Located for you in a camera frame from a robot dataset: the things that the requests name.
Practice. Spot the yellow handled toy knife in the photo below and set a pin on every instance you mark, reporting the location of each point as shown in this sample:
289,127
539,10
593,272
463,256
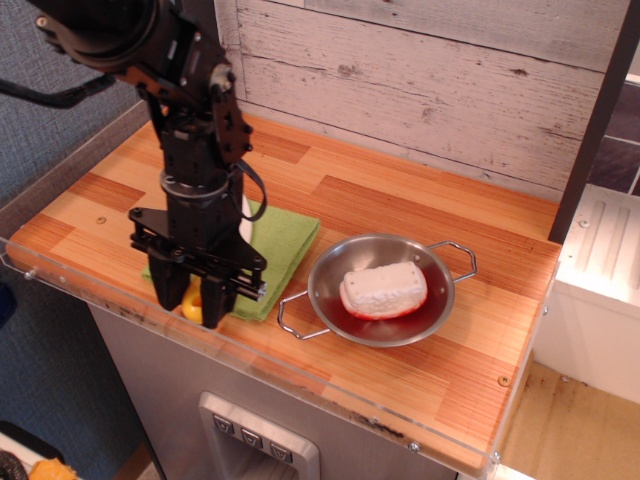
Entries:
192,300

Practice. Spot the dark woven object bottom left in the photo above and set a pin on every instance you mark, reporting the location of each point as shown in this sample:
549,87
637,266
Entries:
11,467

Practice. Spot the grey toy fridge cabinet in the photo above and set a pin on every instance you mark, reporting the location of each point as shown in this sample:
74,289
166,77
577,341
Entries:
165,376

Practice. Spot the silver dispenser button panel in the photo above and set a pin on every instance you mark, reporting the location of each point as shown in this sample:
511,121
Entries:
245,445

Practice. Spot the silver metal bowl with handles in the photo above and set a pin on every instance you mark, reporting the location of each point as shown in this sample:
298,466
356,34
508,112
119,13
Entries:
375,250

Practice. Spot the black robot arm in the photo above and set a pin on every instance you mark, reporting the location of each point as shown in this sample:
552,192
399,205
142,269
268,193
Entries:
170,52

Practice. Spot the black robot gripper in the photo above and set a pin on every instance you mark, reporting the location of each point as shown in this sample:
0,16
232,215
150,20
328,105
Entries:
198,233

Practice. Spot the dark right shelf post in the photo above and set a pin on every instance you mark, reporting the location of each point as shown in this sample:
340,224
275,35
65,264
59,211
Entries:
604,107

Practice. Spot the white red toy food piece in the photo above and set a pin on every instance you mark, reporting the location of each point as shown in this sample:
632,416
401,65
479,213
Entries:
384,292

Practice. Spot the orange object bottom left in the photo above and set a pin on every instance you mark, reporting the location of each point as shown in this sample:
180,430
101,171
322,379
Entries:
52,469

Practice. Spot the white toy sink unit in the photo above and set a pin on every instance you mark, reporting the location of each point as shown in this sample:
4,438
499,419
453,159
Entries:
590,327

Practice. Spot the green folded cloth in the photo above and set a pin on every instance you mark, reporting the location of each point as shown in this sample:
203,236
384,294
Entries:
283,239

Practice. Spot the clear acrylic table guard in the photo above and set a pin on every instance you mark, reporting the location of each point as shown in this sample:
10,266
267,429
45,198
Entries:
442,377

